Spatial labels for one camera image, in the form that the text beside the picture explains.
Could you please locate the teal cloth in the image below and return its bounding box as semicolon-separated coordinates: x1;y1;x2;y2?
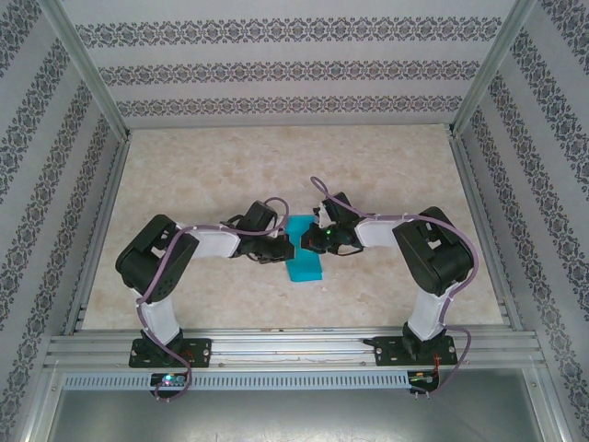
283;214;325;283

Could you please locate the grey metal sheet panel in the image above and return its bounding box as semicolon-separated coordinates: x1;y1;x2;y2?
43;389;547;442

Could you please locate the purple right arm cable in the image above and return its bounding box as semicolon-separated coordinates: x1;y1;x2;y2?
310;176;482;401

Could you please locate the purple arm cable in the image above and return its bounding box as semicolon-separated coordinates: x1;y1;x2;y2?
310;176;482;401
136;196;290;402

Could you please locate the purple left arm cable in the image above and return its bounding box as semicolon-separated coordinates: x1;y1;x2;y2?
136;196;290;402

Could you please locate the long aluminium mounting rail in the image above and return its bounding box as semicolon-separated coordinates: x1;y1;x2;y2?
44;326;540;368

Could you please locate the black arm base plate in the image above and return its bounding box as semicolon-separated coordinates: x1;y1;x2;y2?
373;334;458;368
129;337;214;370

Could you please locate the grey slotted cable duct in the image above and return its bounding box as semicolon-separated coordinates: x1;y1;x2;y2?
61;370;411;391

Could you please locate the aluminium table edge rail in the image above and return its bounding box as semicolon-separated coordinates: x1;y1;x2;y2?
446;134;525;332
63;136;133;336

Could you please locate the aluminium frame post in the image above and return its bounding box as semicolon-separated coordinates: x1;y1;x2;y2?
444;0;538;138
38;0;133;140

